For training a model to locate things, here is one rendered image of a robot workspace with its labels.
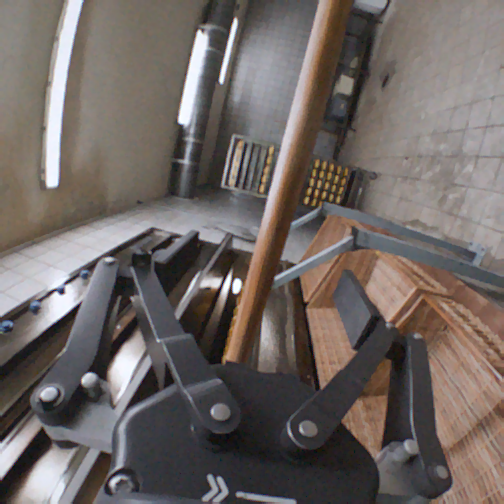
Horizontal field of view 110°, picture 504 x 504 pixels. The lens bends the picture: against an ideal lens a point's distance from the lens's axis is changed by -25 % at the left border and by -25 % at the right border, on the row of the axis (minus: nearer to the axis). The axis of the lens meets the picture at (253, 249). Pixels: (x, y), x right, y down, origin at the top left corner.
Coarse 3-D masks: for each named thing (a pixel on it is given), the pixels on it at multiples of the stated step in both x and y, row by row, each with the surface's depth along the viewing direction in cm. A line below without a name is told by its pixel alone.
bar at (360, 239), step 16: (320, 208) 107; (336, 208) 105; (384, 224) 105; (352, 240) 62; (368, 240) 61; (384, 240) 60; (400, 240) 63; (432, 240) 105; (320, 256) 65; (400, 256) 61; (416, 256) 61; (432, 256) 60; (448, 256) 62; (464, 256) 113; (480, 256) 102; (288, 272) 67; (304, 272) 67; (464, 272) 61; (480, 272) 60; (496, 272) 63; (272, 288) 70; (256, 336) 47; (256, 352) 43; (256, 368) 39
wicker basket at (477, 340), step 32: (416, 320) 59; (448, 320) 45; (480, 320) 48; (448, 352) 55; (480, 352) 34; (384, 384) 68; (448, 384) 51; (480, 384) 42; (352, 416) 65; (384, 416) 63; (448, 416) 47; (480, 416) 38; (448, 448) 42; (480, 448) 34; (480, 480) 30
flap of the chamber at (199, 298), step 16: (224, 240) 162; (224, 256) 153; (208, 272) 115; (224, 272) 155; (192, 288) 99; (192, 304) 93; (208, 304) 118; (192, 320) 93; (144, 368) 57; (144, 384) 54; (128, 400) 47; (96, 464) 33; (80, 480) 28; (96, 480) 32; (64, 496) 25; (80, 496) 27; (96, 496) 30
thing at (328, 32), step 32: (320, 0) 16; (352, 0) 15; (320, 32) 16; (320, 64) 17; (320, 96) 18; (288, 128) 20; (288, 160) 20; (288, 192) 21; (288, 224) 23; (256, 256) 24; (256, 288) 25; (256, 320) 27
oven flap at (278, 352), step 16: (288, 288) 140; (272, 304) 130; (288, 304) 128; (272, 320) 116; (288, 320) 114; (272, 336) 104; (288, 336) 103; (272, 352) 95; (288, 352) 94; (272, 368) 86; (288, 368) 85
